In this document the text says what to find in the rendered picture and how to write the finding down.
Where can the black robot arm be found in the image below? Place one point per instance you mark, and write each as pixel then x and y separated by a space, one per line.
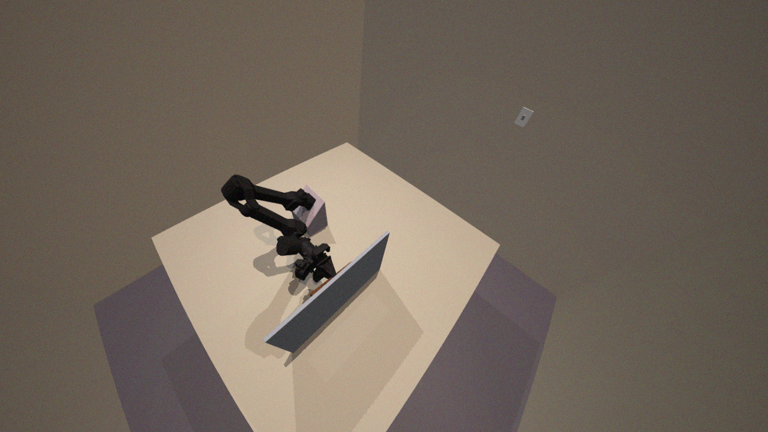
pixel 291 243

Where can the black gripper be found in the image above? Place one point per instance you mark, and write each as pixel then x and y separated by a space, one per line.
pixel 322 263

